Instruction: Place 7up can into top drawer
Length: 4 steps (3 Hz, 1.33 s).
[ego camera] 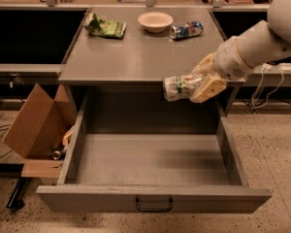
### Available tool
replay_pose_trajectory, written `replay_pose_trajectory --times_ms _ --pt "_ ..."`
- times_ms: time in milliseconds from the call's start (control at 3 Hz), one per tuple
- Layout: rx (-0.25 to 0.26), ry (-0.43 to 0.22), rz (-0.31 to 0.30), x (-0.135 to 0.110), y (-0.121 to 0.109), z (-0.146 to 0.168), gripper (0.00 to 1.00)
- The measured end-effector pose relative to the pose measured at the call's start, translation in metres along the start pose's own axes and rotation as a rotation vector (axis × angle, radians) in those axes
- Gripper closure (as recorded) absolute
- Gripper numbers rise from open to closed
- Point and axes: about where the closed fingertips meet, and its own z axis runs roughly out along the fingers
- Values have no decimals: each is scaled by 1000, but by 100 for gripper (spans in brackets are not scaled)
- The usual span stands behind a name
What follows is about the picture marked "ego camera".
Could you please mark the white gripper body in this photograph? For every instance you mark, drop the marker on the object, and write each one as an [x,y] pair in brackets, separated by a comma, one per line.
[229,59]

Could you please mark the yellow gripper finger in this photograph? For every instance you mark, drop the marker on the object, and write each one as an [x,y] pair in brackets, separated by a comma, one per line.
[205,66]
[210,86]

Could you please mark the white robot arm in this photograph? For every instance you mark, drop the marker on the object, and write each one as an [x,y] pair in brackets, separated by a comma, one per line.
[268,40]

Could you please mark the blue pepsi can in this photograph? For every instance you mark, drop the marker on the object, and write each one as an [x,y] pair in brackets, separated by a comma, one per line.
[186,30]

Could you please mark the grey cabinet with top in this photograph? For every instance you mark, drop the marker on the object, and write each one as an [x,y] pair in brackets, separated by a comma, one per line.
[124,77]

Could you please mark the open grey top drawer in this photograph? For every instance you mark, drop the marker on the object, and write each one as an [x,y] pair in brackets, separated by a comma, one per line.
[113,160]

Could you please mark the silver can in box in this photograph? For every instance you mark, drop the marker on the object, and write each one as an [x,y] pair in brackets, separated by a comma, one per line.
[58,154]

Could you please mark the white bowl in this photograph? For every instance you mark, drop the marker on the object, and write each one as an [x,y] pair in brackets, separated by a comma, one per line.
[155,22]

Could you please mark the green chip bag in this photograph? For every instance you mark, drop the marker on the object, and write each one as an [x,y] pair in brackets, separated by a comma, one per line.
[104,28]

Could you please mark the brown cardboard box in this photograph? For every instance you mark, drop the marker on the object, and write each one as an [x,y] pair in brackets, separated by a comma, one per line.
[39,129]

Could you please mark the black drawer handle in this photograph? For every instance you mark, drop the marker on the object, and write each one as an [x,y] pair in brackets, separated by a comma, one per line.
[155,206]

